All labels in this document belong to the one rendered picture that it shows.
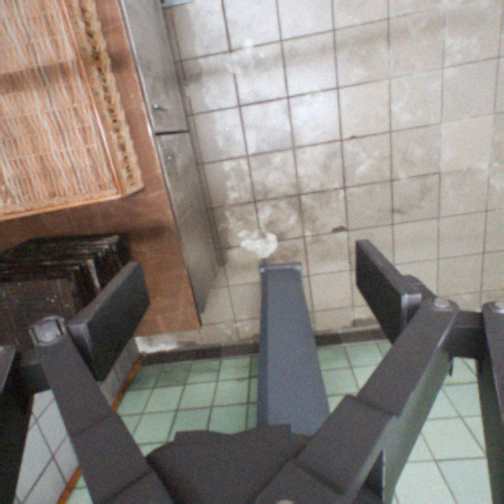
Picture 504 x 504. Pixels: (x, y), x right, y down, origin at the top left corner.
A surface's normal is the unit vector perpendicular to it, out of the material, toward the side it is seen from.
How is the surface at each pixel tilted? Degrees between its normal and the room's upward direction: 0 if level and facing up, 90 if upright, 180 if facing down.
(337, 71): 0
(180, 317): 0
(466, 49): 0
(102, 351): 91
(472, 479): 90
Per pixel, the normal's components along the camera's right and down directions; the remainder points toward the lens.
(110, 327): 0.99, -0.10
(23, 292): -0.04, 0.35
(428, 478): -0.16, -0.93
